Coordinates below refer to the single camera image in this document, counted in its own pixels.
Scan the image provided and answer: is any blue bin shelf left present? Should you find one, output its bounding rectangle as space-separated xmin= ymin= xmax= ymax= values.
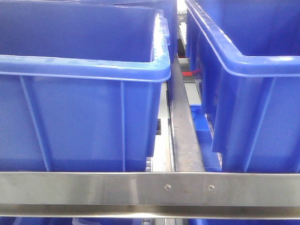
xmin=0 ymin=0 xmax=171 ymax=172

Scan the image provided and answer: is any blue bin shelf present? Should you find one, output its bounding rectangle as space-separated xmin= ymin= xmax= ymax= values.
xmin=187 ymin=0 xmax=300 ymax=173
xmin=0 ymin=0 xmax=171 ymax=172

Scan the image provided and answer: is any blue bin shelf right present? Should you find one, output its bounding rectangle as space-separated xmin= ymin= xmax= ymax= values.
xmin=187 ymin=0 xmax=300 ymax=173

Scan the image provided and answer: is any blue bin lower right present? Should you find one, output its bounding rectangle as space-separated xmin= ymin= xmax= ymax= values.
xmin=188 ymin=219 xmax=300 ymax=225

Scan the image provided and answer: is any blue bin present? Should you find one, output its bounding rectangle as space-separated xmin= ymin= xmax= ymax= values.
xmin=188 ymin=219 xmax=300 ymax=225
xmin=0 ymin=217 xmax=142 ymax=225

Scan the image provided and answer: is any blue bin lower left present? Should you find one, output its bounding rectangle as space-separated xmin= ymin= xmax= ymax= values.
xmin=0 ymin=217 xmax=142 ymax=225

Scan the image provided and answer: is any steel shelf divider rail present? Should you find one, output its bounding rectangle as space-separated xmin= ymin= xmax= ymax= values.
xmin=167 ymin=56 xmax=205 ymax=172

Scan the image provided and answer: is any steel shelf front rail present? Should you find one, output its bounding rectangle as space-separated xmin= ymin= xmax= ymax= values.
xmin=0 ymin=172 xmax=300 ymax=219

